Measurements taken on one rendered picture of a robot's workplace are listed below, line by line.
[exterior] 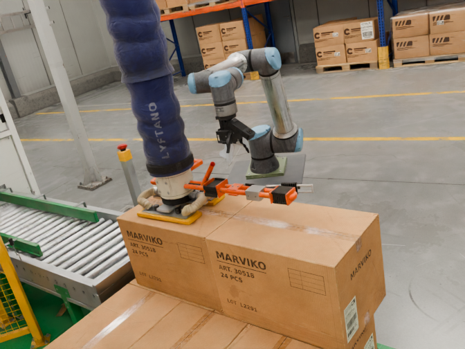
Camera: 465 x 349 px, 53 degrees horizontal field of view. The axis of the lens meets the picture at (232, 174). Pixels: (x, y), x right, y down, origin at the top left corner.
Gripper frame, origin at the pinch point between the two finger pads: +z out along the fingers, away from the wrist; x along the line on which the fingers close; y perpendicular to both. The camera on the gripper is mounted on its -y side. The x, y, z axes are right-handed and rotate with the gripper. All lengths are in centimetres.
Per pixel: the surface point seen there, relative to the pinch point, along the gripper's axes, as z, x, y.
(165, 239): 33, 21, 37
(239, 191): 13.4, 3.1, 1.7
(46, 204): 59, -21, 217
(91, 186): 118, -150, 354
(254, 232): 27.3, 11.0, -8.9
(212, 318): 67, 26, 13
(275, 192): 11.8, 2.9, -17.0
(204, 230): 27.3, 16.7, 14.0
